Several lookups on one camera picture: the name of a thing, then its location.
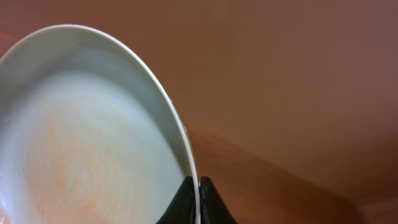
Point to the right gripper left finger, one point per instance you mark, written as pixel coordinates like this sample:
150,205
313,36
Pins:
182,209

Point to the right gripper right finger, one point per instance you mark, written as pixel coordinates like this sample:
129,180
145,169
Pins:
212,206

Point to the white plate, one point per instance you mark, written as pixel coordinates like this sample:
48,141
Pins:
88,134

